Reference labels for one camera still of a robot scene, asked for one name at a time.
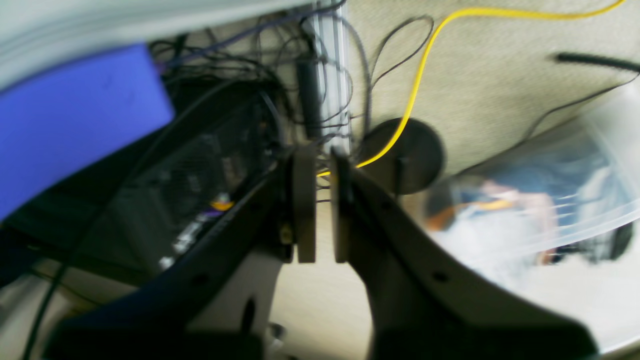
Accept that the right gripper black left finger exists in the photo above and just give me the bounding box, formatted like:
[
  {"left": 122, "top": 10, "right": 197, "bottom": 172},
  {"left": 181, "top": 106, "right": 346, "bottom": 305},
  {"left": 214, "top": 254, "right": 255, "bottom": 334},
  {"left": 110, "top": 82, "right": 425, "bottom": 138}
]
[{"left": 45, "top": 147, "right": 317, "bottom": 360}]

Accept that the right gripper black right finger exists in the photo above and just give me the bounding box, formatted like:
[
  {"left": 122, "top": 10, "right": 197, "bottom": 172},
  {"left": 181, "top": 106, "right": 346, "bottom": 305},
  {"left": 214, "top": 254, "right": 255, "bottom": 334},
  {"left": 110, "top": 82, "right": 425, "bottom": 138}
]
[{"left": 330, "top": 149, "right": 598, "bottom": 360}]

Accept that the black power adapter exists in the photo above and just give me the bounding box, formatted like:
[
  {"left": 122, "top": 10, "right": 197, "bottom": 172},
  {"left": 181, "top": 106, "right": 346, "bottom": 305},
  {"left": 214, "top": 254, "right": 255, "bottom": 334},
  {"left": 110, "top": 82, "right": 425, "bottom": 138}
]
[{"left": 295, "top": 55, "right": 322, "bottom": 140}]

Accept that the black computer case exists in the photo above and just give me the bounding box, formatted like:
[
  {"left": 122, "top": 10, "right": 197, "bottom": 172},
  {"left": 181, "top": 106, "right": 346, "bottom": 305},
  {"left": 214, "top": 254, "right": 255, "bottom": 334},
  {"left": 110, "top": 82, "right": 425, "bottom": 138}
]
[{"left": 1, "top": 79, "right": 286, "bottom": 285}]

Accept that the black round stand base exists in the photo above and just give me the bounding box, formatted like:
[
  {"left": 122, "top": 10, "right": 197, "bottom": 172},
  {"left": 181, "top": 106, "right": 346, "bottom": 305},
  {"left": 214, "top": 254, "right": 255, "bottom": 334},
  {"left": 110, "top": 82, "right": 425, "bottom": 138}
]
[{"left": 362, "top": 118, "right": 445, "bottom": 195}]

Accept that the clear plastic storage bin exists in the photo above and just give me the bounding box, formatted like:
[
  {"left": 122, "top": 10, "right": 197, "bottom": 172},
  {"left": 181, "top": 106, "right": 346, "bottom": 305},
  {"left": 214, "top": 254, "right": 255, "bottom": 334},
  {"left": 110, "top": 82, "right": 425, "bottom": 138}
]
[{"left": 417, "top": 84, "right": 640, "bottom": 353}]

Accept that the blue box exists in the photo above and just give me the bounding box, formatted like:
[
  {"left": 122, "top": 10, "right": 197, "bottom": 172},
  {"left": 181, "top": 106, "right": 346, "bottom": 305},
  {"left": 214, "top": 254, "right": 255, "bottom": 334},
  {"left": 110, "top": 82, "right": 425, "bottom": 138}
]
[{"left": 0, "top": 43, "right": 174, "bottom": 219}]

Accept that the aluminium frame rail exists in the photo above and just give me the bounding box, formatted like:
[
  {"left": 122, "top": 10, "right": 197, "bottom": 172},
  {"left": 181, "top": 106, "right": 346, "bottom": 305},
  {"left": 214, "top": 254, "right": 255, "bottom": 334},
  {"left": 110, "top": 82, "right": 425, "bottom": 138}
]
[{"left": 305, "top": 5, "right": 352, "bottom": 153}]

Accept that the yellow cable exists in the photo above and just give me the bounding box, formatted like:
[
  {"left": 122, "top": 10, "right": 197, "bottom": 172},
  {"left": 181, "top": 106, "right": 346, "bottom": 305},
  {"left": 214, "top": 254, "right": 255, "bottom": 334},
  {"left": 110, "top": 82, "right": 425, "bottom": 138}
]
[{"left": 316, "top": 0, "right": 628, "bottom": 178}]

